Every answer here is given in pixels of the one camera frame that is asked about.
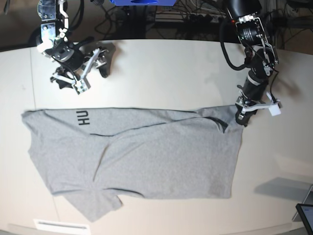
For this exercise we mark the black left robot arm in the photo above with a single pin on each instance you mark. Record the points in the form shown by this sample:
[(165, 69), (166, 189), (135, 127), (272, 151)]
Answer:
[(260, 56)]

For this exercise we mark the grey T-shirt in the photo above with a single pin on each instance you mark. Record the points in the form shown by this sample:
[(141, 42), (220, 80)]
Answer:
[(92, 156)]

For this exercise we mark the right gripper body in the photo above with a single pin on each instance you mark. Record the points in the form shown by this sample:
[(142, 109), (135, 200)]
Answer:
[(73, 62)]

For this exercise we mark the blue plastic part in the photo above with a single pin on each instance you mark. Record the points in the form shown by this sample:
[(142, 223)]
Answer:
[(143, 2)]

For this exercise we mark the black tablet screen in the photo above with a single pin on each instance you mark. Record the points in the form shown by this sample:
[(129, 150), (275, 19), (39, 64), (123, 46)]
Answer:
[(306, 214)]

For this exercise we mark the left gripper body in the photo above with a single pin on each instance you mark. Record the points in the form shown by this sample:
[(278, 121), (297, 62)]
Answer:
[(251, 92)]

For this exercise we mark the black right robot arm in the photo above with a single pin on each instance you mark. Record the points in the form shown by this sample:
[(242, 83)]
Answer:
[(53, 42)]

